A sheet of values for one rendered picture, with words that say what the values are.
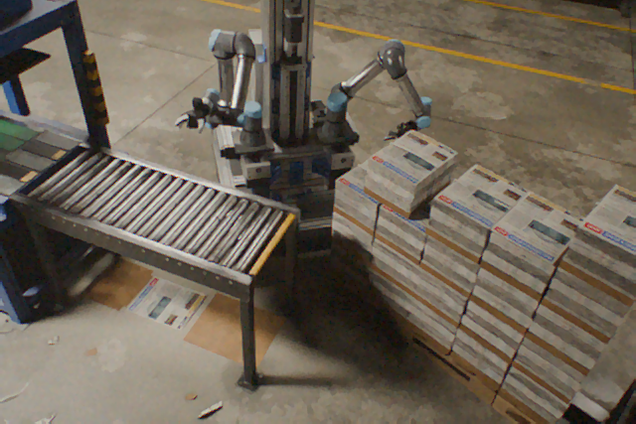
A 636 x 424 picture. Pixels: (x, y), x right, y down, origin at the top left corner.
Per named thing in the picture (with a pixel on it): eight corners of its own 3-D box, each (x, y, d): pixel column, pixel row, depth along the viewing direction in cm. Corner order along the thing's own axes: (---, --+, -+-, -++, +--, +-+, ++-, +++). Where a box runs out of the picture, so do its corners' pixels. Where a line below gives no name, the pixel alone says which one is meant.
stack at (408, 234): (365, 251, 370) (380, 150, 317) (526, 360, 310) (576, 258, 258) (325, 283, 347) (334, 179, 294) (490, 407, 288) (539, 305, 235)
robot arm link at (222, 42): (238, 128, 311) (234, 37, 276) (213, 124, 313) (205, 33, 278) (244, 117, 320) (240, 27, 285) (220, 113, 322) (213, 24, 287)
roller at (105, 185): (135, 168, 306) (133, 161, 303) (76, 221, 272) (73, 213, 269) (127, 166, 307) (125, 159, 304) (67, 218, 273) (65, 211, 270)
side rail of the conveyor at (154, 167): (300, 225, 288) (300, 208, 280) (295, 231, 284) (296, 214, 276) (89, 157, 323) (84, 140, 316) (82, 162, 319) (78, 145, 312)
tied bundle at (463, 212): (464, 198, 288) (475, 162, 274) (517, 225, 274) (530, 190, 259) (423, 233, 266) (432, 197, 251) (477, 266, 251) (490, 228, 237)
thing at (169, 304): (207, 296, 335) (207, 295, 334) (180, 332, 314) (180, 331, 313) (155, 276, 344) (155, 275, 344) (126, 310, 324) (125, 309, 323)
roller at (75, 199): (125, 165, 308) (123, 158, 305) (65, 217, 273) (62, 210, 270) (117, 163, 309) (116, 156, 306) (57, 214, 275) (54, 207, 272)
